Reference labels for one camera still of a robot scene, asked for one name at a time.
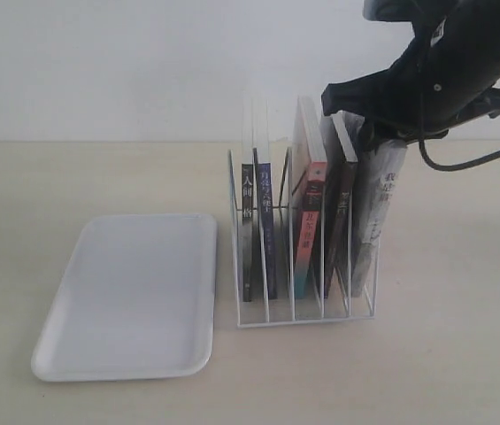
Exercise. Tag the red and teal book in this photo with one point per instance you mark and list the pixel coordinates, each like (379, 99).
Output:
(309, 173)

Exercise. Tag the dark blue moon book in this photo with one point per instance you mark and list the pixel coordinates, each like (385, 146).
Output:
(262, 161)

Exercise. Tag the black spine book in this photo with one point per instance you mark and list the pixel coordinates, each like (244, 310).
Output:
(247, 174)

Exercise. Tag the white plastic tray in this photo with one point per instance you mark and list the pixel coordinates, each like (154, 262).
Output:
(135, 302)

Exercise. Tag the grey white illustrated book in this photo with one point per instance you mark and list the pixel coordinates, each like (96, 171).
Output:
(376, 178)

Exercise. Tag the white wire book rack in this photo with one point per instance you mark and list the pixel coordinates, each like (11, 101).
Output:
(285, 310)

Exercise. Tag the dark brown spine book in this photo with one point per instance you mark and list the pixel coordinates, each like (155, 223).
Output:
(342, 164)

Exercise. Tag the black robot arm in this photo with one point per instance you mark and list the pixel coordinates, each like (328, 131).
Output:
(439, 21)

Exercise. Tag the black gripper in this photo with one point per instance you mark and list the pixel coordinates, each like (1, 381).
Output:
(444, 87)

